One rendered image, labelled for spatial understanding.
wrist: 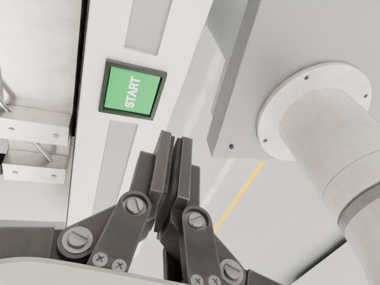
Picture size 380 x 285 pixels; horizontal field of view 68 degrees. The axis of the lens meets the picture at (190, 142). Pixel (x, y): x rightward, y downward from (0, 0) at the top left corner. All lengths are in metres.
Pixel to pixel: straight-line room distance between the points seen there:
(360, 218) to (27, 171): 0.42
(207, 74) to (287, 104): 0.99
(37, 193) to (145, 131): 0.37
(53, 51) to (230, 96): 0.24
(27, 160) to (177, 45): 0.28
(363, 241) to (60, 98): 0.38
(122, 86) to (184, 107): 1.23
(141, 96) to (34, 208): 0.46
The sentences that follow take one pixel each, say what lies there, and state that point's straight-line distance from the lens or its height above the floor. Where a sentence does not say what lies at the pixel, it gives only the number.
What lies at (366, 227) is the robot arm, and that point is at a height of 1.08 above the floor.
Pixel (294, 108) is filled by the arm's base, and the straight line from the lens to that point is 0.45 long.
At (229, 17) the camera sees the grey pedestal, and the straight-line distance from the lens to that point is 0.72.
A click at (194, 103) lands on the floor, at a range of 1.50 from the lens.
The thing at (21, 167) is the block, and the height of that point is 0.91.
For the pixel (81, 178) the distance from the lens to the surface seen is 0.37.
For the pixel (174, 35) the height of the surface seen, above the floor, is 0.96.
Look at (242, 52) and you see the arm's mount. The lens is 0.41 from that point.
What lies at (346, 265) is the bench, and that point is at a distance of 3.49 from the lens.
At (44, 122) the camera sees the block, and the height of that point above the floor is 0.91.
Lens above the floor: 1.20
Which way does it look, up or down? 46 degrees down
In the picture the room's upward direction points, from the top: 167 degrees clockwise
